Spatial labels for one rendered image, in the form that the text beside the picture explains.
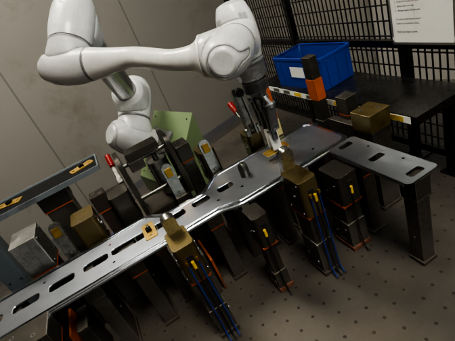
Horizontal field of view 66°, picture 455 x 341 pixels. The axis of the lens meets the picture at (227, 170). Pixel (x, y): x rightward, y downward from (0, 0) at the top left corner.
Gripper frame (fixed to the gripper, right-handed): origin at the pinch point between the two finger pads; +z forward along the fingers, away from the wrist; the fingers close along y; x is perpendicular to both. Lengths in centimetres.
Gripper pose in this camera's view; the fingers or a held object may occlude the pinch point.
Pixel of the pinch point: (272, 138)
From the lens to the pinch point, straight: 111.6
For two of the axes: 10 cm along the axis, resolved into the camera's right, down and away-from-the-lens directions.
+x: 8.5, -4.8, 2.2
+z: 3.4, 8.1, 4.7
